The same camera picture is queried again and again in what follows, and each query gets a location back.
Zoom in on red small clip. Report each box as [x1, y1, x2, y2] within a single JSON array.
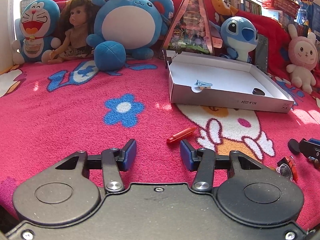
[[276, 156, 298, 182]]

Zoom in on red plastic crayon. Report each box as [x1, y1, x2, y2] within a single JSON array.
[[166, 127, 196, 145]]

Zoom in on blue hair clip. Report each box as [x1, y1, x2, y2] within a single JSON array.
[[195, 80, 213, 89]]

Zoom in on black round lens cap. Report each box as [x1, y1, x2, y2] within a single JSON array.
[[252, 88, 265, 96]]

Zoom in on pink cartoon blanket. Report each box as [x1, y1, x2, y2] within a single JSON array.
[[0, 0, 320, 230]]

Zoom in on white cardboard box tray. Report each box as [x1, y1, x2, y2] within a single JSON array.
[[168, 51, 294, 113]]

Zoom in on pink bunny plush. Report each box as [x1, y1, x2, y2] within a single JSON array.
[[286, 24, 318, 94]]

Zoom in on black binder clip on box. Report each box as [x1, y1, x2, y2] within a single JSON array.
[[162, 49, 176, 69]]

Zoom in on pink triangular diorama house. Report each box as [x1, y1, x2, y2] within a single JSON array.
[[162, 0, 222, 55]]

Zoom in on blue Stitch plush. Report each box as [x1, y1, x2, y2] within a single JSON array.
[[209, 16, 258, 63]]

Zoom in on round blue mouse plush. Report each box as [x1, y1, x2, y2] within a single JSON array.
[[86, 0, 174, 72]]

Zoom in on brown haired doll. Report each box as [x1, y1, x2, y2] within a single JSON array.
[[48, 0, 99, 64]]

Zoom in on red plastic basket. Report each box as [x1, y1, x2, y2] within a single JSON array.
[[261, 0, 300, 18]]

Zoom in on Doraemon plush toy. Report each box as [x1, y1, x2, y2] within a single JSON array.
[[11, 0, 61, 64]]

